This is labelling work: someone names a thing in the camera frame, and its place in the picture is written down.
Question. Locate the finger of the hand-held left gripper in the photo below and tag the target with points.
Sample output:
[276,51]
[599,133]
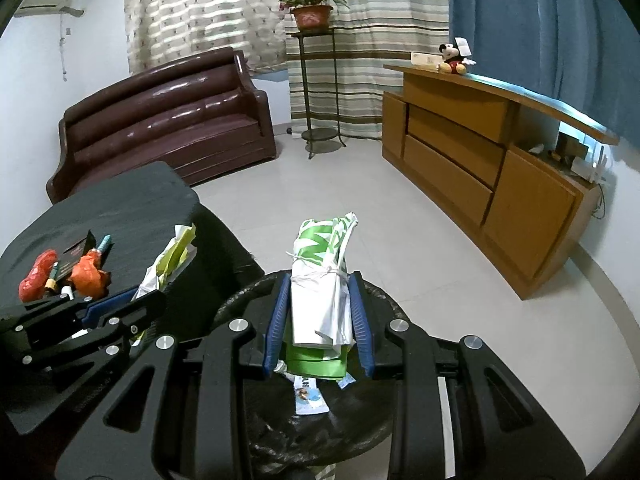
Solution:
[145,310]
[107,307]

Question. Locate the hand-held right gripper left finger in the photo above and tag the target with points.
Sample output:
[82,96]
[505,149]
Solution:
[277,320]

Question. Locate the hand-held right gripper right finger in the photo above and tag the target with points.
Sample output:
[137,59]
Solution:
[361,325]

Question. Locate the orange plastic bag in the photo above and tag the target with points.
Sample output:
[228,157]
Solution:
[90,275]

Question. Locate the green and white plastic bag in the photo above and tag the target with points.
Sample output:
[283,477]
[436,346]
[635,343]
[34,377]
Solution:
[315,300]

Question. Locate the pale yellow-green wrapper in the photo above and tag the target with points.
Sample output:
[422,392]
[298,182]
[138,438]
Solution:
[167,260]

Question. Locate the white tube with teal end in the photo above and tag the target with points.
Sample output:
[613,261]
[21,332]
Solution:
[102,246]

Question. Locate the black cardboard box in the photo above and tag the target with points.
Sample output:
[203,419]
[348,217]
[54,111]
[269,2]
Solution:
[75,250]

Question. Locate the red plastic bag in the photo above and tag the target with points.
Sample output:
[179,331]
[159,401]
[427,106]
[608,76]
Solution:
[35,275]

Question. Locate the blue and white wrapper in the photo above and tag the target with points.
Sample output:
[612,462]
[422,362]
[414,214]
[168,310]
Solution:
[307,400]

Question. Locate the trash bin with black liner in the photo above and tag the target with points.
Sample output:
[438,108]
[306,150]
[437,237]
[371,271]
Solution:
[340,425]

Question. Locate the white squeeze tube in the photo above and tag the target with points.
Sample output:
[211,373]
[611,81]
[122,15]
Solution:
[67,291]

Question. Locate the dark green bottle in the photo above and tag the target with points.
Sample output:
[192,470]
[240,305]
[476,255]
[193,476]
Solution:
[51,277]

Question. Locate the table with dark grey cloth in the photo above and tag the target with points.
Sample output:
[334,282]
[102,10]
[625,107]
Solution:
[135,200]

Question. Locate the striped cloth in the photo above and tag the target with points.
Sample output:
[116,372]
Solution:
[325,473]

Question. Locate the wooden cabinet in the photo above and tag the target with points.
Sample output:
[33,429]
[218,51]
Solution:
[450,160]

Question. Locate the black metal plant stand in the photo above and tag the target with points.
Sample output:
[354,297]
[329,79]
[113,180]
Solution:
[322,135]

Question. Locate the dark brown leather sofa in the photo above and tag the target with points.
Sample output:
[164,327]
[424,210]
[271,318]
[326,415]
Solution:
[165,110]

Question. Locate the white flat box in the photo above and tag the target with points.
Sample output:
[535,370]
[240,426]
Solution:
[425,60]

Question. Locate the small brown box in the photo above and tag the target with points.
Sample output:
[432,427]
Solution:
[570,147]

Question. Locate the white router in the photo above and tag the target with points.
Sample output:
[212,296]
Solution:
[590,167]

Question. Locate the mouse plush toy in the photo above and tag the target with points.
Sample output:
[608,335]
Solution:
[452,62]

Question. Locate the beige circle-patterned curtain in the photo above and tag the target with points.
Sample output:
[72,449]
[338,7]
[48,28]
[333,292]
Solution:
[200,10]

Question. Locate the striped curtain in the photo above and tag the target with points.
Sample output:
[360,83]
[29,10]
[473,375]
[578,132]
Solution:
[380,20]

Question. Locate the potted plant in terracotta pot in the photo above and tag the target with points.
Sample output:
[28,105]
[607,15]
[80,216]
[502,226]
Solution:
[311,16]

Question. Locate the white air conditioner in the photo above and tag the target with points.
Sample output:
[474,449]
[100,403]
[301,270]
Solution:
[47,2]

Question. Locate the blue curtain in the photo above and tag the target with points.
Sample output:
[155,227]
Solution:
[540,25]

